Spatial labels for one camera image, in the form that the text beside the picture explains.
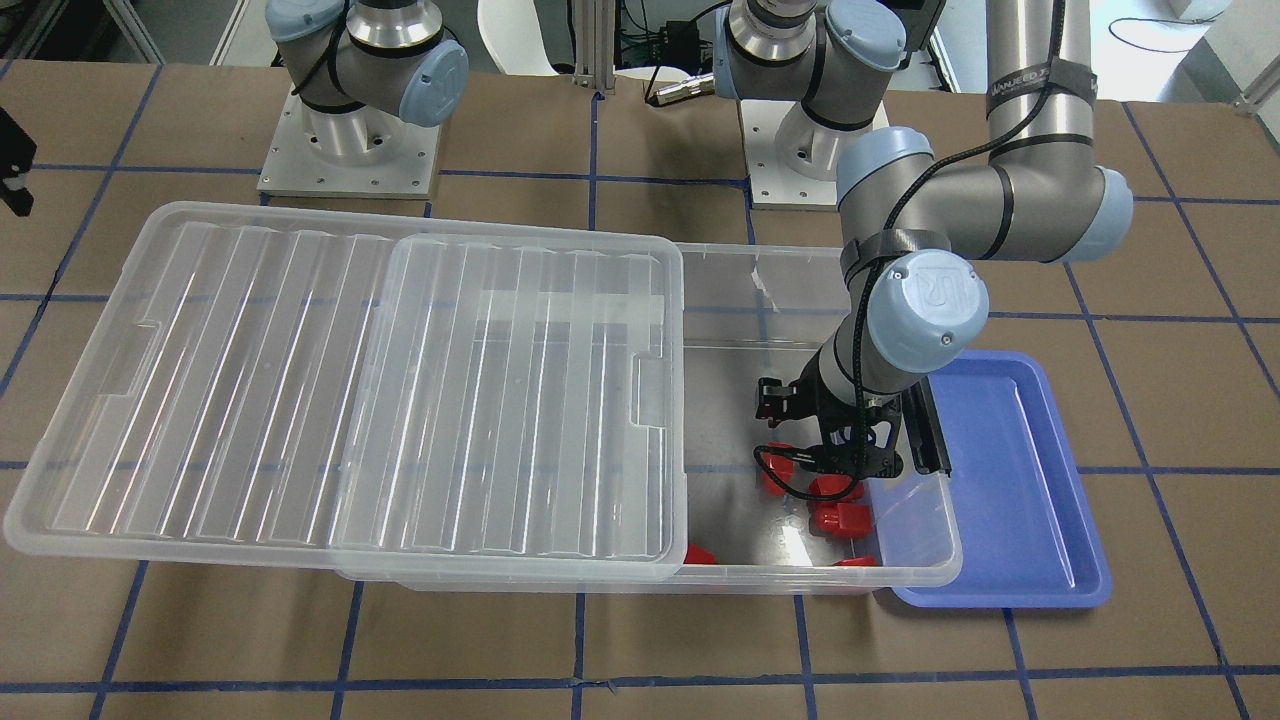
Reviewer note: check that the white plastic chair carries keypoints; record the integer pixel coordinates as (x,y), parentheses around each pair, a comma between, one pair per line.
(511,33)

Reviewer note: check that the clear ribbed box lid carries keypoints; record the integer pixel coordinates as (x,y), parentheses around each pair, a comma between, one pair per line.
(401,399)

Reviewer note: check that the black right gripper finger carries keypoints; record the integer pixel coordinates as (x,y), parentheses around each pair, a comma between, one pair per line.
(17,154)

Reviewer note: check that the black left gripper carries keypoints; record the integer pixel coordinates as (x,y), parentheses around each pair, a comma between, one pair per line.
(772,399)

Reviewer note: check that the clear plastic storage box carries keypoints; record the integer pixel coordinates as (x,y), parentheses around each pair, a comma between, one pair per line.
(753,311)

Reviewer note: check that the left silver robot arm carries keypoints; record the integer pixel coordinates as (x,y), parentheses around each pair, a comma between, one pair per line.
(913,224)

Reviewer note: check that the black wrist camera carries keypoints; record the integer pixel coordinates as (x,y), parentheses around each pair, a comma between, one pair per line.
(775,401)

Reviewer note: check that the black box latch handle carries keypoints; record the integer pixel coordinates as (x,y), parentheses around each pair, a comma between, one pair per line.
(922,421)

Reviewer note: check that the blue plastic tray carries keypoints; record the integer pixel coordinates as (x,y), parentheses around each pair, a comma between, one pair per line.
(1025,525)

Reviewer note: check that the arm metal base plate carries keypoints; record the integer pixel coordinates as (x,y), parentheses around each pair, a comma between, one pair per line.
(363,154)
(791,160)

